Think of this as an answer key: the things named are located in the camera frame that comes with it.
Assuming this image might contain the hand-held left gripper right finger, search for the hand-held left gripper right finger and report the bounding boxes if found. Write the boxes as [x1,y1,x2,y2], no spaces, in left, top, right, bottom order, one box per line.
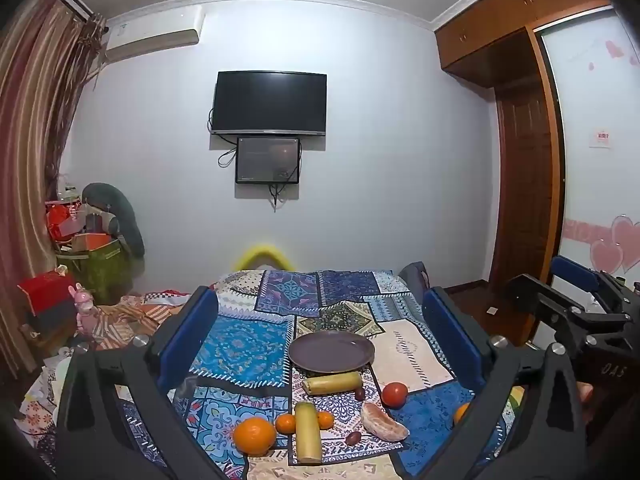
[391,286,587,480]

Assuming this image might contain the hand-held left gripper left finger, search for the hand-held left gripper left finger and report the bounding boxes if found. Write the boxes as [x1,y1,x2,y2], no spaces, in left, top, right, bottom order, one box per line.
[55,285,247,480]

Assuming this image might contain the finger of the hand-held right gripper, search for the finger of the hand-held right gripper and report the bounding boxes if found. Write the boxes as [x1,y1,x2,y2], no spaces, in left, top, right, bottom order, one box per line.
[504,273,635,348]
[550,254,640,311]

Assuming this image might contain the red tomato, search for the red tomato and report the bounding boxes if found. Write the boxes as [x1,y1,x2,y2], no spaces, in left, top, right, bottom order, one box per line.
[381,381,409,408]

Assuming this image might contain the dark round plate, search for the dark round plate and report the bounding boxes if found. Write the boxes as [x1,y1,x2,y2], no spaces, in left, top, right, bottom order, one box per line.
[288,331,376,376]

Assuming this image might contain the large orange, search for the large orange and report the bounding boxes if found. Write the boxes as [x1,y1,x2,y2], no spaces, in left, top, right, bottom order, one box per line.
[233,417,277,456]

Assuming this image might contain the green sugarcane piece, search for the green sugarcane piece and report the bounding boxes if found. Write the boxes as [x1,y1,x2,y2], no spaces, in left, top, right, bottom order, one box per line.
[302,371,363,396]

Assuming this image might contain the pale yellow sugarcane piece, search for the pale yellow sugarcane piece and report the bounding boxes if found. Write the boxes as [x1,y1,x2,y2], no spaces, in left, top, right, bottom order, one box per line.
[293,401,323,463]

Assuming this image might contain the blue patchwork blanket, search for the blue patchwork blanket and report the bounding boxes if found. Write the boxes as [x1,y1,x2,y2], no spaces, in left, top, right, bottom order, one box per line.
[15,269,506,480]

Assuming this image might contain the orange striped bedding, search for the orange striped bedding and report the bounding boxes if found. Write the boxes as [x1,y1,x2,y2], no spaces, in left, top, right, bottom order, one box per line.
[87,287,193,351]

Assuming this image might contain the dark grey pillow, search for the dark grey pillow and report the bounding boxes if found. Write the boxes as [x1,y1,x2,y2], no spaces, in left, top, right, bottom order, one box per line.
[397,261,432,292]

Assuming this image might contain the yellow curved headrest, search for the yellow curved headrest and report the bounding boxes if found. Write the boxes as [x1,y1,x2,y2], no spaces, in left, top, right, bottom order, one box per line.
[235,243,294,271]

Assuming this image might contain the pink toy rabbit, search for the pink toy rabbit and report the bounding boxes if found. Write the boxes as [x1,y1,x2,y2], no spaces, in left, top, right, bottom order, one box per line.
[69,282,101,333]

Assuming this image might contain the grey plush cushion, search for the grey plush cushion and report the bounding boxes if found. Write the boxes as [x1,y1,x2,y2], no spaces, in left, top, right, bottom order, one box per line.
[81,182,146,258]

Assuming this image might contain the orange box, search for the orange box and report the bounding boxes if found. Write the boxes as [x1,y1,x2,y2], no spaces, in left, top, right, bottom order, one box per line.
[72,232,113,253]

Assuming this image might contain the red box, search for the red box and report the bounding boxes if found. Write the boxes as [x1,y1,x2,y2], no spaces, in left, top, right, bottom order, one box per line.
[17,270,78,317]

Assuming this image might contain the red bag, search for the red bag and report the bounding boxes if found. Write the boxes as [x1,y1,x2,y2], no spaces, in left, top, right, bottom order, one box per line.
[45,200,83,241]

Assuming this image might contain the striped brown curtain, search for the striped brown curtain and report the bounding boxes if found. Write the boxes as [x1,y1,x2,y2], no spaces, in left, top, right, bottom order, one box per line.
[0,0,108,376]

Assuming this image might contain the wooden overhead cabinet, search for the wooden overhead cabinet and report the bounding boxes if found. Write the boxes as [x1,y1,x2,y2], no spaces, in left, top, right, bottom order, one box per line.
[434,0,621,88]

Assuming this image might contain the white air conditioner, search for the white air conditioner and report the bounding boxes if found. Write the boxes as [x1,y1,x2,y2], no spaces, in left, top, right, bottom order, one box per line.
[102,5,206,63]

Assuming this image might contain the black monitor cable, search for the black monitor cable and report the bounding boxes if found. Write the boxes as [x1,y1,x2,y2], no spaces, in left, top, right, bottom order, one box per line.
[269,182,292,211]

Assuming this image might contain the small black wall monitor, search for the small black wall monitor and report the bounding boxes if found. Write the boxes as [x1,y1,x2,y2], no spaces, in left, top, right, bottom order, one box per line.
[235,136,302,186]

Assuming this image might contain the wall-mounted black television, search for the wall-mounted black television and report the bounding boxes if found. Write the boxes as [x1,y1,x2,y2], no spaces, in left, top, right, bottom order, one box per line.
[210,71,328,137]

